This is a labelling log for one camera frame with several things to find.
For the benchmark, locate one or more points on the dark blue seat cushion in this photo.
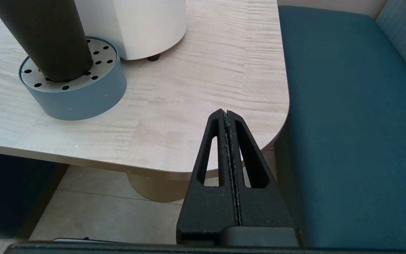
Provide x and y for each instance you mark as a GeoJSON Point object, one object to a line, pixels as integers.
{"type": "Point", "coordinates": [347, 123]}
{"type": "Point", "coordinates": [9, 194]}

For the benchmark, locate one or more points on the beige table pedestal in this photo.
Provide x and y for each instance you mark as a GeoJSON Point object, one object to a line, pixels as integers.
{"type": "Point", "coordinates": [157, 187]}

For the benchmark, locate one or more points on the large tea dispenser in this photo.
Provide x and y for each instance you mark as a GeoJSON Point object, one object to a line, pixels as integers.
{"type": "Point", "coordinates": [146, 24]}

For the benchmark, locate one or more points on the large blue-grey perforated drip tray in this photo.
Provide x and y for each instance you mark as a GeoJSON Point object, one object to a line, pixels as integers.
{"type": "Point", "coordinates": [83, 98]}

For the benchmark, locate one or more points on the black tapered cup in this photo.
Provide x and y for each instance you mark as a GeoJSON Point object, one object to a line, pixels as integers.
{"type": "Point", "coordinates": [55, 38]}

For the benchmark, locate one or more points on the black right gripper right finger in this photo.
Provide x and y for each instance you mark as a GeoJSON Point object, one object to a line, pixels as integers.
{"type": "Point", "coordinates": [263, 208]}

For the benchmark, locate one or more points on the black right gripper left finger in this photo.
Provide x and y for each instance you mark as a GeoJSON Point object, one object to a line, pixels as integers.
{"type": "Point", "coordinates": [206, 211]}

